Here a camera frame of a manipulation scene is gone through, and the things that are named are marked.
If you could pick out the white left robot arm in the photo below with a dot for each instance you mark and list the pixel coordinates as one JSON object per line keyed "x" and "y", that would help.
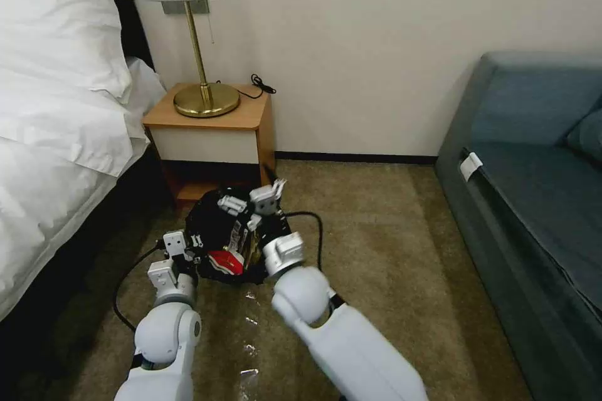
{"x": 162, "y": 330}

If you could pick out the small white pillow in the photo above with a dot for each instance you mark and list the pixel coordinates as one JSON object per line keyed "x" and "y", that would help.
{"x": 146, "y": 84}

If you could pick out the large white pillow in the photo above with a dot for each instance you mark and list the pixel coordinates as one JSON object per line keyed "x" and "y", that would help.
{"x": 56, "y": 30}

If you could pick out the gold foil wrapper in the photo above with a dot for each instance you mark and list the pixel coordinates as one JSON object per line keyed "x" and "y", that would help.
{"x": 252, "y": 250}

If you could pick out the clear plastic wrap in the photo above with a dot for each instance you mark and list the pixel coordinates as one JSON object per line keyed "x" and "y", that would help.
{"x": 249, "y": 326}

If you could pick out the wooden nightstand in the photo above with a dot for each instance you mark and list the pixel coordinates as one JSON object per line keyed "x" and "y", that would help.
{"x": 207, "y": 142}

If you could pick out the black headboard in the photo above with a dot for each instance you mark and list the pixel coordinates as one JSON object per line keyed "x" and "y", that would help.
{"x": 136, "y": 30}

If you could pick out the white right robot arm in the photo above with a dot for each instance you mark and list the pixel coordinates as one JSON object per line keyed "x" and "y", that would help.
{"x": 338, "y": 335}

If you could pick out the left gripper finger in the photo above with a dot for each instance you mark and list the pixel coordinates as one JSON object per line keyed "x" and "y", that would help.
{"x": 197, "y": 240}
{"x": 198, "y": 261}

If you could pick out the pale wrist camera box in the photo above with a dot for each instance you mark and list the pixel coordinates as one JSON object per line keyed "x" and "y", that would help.
{"x": 174, "y": 242}
{"x": 265, "y": 207}

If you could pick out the white sofa tag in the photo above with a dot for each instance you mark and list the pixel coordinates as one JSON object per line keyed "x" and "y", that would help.
{"x": 471, "y": 165}

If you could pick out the teal sofa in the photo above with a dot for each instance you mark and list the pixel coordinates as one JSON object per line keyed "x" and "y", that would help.
{"x": 527, "y": 213}

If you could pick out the white duvet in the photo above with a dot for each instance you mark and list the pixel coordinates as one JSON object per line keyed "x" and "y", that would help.
{"x": 56, "y": 175}

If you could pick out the trash bin with black bag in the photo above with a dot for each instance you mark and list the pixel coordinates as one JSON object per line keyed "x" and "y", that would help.
{"x": 211, "y": 222}

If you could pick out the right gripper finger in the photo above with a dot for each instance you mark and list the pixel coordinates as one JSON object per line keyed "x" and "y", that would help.
{"x": 230, "y": 204}
{"x": 269, "y": 190}

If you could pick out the dark bed base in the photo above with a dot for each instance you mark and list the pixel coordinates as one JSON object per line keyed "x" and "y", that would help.
{"x": 70, "y": 288}

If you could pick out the black baseboard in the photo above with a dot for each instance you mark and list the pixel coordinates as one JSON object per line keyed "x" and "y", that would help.
{"x": 357, "y": 156}

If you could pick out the grey wall plate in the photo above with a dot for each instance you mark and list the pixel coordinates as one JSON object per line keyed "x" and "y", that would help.
{"x": 175, "y": 7}

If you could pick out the red snack packet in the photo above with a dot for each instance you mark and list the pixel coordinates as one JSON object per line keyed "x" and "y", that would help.
{"x": 226, "y": 263}

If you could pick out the teal sofa cushion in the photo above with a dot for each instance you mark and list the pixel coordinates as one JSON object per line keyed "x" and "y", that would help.
{"x": 588, "y": 138}

